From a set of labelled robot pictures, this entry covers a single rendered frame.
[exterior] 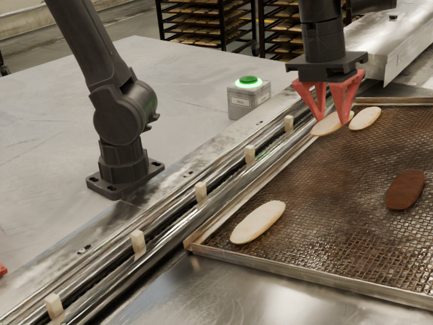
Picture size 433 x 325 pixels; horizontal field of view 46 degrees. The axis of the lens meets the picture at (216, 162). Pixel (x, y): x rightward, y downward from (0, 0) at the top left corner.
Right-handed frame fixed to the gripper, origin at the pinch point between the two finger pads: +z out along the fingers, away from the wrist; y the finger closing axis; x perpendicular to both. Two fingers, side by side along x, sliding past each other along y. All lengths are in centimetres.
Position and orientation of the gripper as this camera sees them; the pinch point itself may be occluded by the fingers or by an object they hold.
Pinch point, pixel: (332, 117)
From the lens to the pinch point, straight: 77.7
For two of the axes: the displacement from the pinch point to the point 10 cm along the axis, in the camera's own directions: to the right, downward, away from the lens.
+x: -6.6, 4.1, -6.3
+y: -7.3, -1.3, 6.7
